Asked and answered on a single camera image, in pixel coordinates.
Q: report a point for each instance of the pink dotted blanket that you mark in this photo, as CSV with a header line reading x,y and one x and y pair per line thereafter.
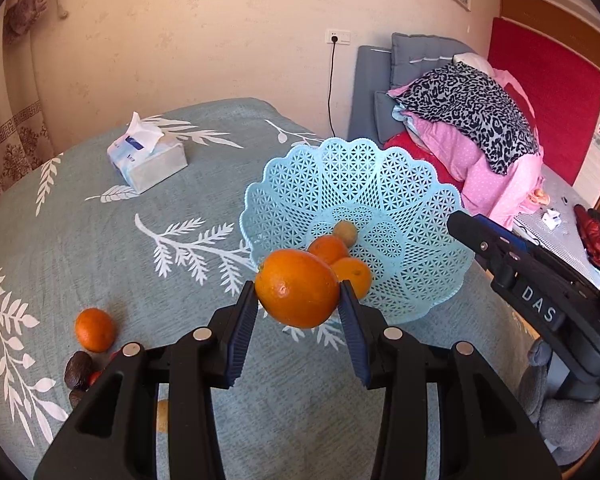
x,y
485,170

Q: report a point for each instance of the grey cushion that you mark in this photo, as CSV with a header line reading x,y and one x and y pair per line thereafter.
x,y
372,90
420,57

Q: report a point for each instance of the small orange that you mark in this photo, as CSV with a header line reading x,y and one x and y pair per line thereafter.
x,y
95,329

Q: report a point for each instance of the leopard print blanket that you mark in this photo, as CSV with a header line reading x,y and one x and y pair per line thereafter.
x,y
472,110

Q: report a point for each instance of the leaf print tablecloth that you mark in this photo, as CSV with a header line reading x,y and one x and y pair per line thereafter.
x,y
130,260

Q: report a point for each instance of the white wall socket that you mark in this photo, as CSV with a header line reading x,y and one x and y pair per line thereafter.
x,y
338,37

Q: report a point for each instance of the patterned curtain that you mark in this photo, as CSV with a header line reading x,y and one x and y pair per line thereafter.
x,y
15,125

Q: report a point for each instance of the grey bed mat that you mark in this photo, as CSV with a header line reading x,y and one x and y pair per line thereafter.
x,y
565,230

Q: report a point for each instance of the large orange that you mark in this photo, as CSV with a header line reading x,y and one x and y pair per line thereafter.
x,y
297,287

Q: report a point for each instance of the small brown fruit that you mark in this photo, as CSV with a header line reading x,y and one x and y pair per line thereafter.
x,y
346,232

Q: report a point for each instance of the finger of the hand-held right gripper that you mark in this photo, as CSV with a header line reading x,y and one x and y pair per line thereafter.
x,y
480,230
500,269

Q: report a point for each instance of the yellow fruit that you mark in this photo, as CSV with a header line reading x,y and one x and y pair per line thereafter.
x,y
162,415

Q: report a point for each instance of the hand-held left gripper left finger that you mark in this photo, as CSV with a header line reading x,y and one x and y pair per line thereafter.
x,y
238,336

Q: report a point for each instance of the dark brown avocado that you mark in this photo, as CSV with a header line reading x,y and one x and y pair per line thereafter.
x,y
78,370
75,397

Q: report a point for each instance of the small white object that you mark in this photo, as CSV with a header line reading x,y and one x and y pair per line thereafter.
x,y
551,220

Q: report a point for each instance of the red patterned cloth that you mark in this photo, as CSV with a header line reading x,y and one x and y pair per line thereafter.
x,y
594,235

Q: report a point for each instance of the red padded headboard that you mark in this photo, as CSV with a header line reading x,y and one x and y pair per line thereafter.
x,y
545,90

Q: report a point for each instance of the tissue pack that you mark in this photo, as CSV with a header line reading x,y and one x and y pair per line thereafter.
x,y
147,160

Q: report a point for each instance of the small doll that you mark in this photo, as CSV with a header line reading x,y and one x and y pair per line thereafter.
x,y
538,197

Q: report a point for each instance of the white pillow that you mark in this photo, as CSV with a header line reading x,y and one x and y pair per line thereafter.
x,y
472,62

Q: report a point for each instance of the light blue plastic basket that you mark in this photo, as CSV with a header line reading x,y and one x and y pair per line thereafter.
x,y
410,200

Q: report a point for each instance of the person's right hand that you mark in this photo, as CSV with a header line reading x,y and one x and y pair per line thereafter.
x,y
565,420

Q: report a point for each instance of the small red fruit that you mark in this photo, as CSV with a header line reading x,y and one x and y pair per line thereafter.
x,y
96,377

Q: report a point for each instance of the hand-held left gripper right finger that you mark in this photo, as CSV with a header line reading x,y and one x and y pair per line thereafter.
x,y
353,336

